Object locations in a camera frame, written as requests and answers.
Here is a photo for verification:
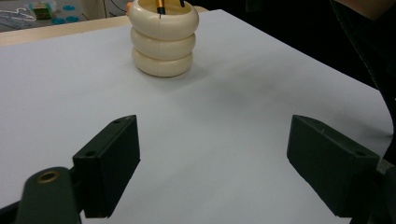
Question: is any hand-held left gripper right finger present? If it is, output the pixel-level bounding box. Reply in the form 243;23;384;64
286;114;381;218

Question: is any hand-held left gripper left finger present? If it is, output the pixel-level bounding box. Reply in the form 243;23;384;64
72;114;141;219

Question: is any cream ringed brush holder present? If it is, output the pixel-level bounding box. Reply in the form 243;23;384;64
127;0;200;78

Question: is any white table sheet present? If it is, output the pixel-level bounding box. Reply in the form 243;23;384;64
0;8;394;224

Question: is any small green box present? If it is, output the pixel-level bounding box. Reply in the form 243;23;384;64
29;2;53;21

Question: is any white cord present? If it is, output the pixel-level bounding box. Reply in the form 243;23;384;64
0;7;37;23

